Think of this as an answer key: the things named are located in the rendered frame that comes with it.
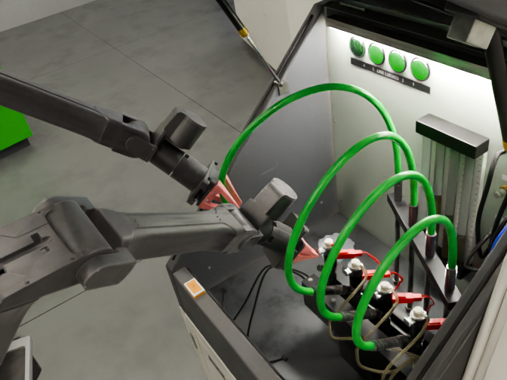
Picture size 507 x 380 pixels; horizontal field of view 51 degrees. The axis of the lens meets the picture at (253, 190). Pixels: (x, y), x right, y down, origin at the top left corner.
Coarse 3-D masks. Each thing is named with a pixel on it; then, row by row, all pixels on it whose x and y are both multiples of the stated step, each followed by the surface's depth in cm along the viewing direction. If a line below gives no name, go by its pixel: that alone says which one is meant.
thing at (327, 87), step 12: (324, 84) 97; (336, 84) 97; (348, 84) 98; (288, 96) 97; (300, 96) 97; (372, 96) 100; (276, 108) 97; (384, 108) 102; (264, 120) 98; (384, 120) 104; (252, 132) 100; (240, 144) 100; (396, 144) 108; (228, 156) 101; (396, 156) 109; (228, 168) 103; (396, 168) 112
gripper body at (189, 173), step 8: (184, 160) 103; (192, 160) 104; (176, 168) 103; (184, 168) 103; (192, 168) 104; (200, 168) 104; (208, 168) 106; (176, 176) 104; (184, 176) 103; (192, 176) 103; (200, 176) 104; (184, 184) 105; (192, 184) 104; (200, 184) 101; (208, 184) 101; (192, 192) 103; (192, 200) 103
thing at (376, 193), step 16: (400, 176) 85; (416, 176) 87; (432, 192) 92; (368, 208) 83; (432, 208) 95; (352, 224) 83; (336, 240) 84; (432, 240) 99; (336, 256) 84; (432, 256) 102; (320, 288) 86; (320, 304) 88; (336, 320) 93
